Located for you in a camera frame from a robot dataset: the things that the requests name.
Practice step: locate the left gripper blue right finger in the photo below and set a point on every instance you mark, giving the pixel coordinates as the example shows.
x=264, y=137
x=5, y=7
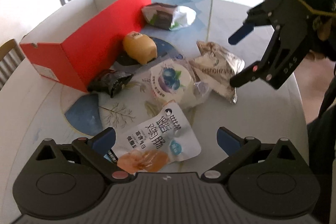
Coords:
x=229, y=142

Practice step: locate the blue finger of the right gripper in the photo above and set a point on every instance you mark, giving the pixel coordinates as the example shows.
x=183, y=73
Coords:
x=241, y=33

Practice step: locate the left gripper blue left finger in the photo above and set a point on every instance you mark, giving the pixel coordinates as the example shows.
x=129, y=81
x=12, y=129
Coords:
x=104, y=141

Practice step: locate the silver brown snack bag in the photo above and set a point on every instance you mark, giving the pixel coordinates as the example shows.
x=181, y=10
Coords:
x=216, y=66

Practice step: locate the white chicken sausage pouch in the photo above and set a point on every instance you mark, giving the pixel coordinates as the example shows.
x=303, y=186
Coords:
x=149, y=146

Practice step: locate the small black snack packet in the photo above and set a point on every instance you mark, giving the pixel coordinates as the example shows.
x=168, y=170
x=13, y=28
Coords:
x=110, y=82

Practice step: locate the dark blue tissue pack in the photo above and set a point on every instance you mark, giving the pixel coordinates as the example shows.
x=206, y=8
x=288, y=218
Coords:
x=168, y=17

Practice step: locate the blueberry pastry clear pack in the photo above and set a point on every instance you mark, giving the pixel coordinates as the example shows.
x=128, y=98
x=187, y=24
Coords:
x=174, y=80

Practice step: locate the round placemat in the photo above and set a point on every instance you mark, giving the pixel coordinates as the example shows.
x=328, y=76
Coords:
x=90, y=113

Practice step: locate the red cardboard box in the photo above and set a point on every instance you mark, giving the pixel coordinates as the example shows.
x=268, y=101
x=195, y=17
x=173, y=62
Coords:
x=82, y=38

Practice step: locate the wooden chair far side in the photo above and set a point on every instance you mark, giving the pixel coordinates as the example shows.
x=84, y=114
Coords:
x=11, y=57

